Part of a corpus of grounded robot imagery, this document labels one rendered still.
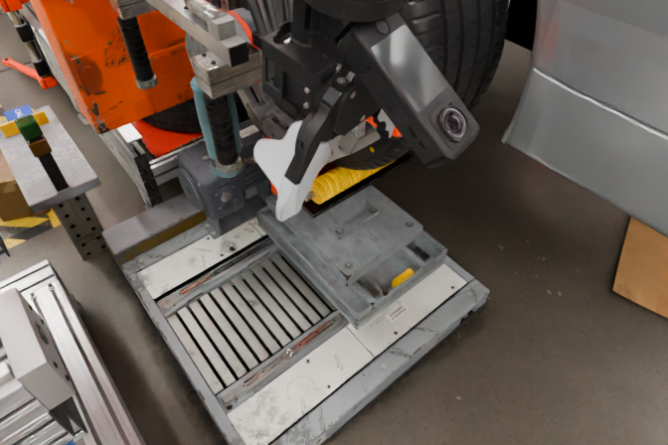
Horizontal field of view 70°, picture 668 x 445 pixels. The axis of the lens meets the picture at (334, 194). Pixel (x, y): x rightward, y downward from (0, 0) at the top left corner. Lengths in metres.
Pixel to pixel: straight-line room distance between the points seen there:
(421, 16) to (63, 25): 0.81
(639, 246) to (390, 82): 1.69
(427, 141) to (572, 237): 1.58
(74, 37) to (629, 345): 1.69
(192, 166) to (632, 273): 1.44
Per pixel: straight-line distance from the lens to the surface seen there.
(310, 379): 1.33
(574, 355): 1.60
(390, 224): 1.44
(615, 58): 0.78
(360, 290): 1.36
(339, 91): 0.35
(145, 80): 1.09
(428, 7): 0.79
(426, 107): 0.33
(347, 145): 0.88
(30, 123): 1.27
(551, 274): 1.75
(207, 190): 1.37
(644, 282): 1.86
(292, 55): 0.36
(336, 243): 1.38
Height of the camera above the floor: 1.29
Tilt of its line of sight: 45 degrees down
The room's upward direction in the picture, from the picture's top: straight up
